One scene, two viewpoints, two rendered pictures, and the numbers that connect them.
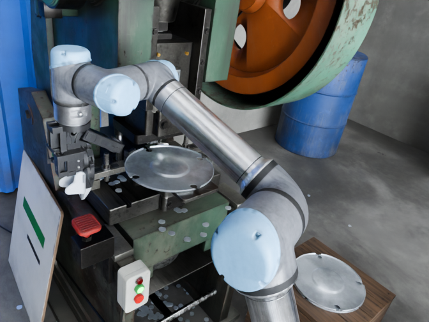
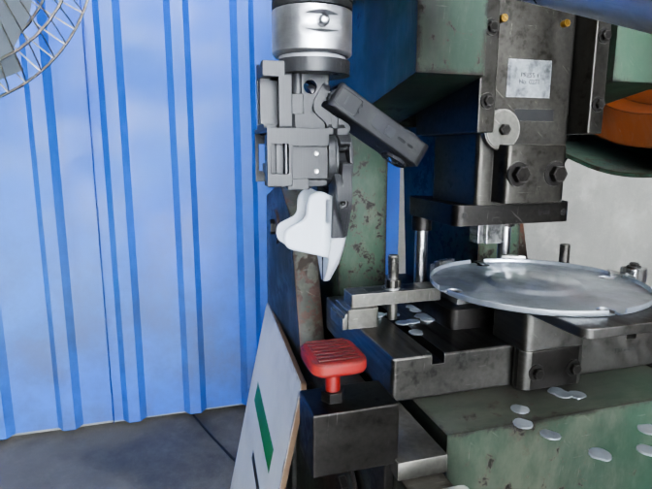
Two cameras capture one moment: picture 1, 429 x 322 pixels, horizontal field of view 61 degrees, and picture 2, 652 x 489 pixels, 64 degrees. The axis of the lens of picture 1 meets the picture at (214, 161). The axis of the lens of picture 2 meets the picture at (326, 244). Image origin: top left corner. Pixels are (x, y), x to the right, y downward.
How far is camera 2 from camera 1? 0.51 m
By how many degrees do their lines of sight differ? 32
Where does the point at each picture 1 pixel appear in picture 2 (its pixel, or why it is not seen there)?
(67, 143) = (295, 112)
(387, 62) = not seen: outside the picture
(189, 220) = (596, 418)
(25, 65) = not seen: hidden behind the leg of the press
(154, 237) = (503, 446)
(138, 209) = (461, 375)
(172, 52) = (534, 19)
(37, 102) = (286, 195)
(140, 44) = not seen: outside the picture
